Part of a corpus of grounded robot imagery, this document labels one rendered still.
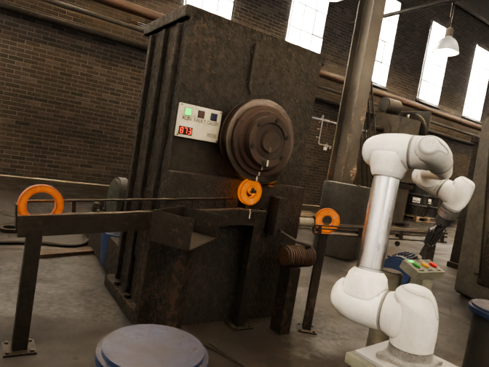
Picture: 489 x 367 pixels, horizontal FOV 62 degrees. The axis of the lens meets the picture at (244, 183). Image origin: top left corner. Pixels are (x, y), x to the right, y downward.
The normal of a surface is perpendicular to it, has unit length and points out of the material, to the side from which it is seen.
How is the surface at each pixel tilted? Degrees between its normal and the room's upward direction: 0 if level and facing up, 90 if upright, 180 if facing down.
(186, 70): 90
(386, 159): 89
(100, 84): 90
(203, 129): 90
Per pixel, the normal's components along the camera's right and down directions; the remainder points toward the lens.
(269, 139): 0.54, 0.14
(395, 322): -0.66, -0.02
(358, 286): -0.55, -0.21
